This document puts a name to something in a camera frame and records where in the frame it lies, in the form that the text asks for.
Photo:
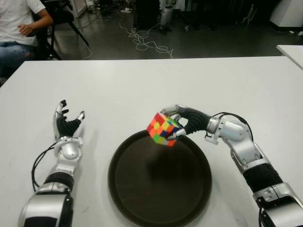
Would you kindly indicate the white power strip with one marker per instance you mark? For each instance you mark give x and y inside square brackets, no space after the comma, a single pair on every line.
[126,10]

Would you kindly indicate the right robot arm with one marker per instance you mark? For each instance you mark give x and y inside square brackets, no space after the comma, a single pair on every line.
[243,146]

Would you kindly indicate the seated person in white shirt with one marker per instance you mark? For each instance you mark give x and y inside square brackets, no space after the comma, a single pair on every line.
[14,21]

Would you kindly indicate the black chair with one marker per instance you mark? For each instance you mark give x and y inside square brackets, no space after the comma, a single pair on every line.
[61,16]

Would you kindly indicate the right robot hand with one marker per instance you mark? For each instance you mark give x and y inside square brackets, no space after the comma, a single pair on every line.
[197,120]

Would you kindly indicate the white board panel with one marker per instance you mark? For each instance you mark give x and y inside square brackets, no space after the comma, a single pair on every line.
[79,7]

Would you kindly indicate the black cabinet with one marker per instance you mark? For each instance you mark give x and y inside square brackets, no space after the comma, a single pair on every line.
[146,14]

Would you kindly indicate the dark round plate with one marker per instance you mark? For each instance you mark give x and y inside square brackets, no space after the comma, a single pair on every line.
[161,189]

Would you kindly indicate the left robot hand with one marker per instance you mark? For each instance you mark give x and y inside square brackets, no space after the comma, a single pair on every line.
[67,127]

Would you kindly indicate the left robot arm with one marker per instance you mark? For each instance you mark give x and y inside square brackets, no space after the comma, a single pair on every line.
[67,153]

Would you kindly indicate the white side table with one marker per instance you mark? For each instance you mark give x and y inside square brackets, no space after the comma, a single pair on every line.
[292,52]

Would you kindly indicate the multicolour Rubik's cube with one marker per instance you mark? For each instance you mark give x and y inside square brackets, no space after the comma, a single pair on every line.
[162,128]

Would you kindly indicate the white pillar with black base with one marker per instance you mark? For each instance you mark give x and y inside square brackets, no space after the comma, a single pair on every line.
[288,11]

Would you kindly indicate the silver folding frame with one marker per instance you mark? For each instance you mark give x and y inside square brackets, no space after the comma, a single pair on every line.
[248,16]

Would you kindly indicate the silver humanoid robot legs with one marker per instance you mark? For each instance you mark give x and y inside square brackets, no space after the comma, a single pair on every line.
[165,15]

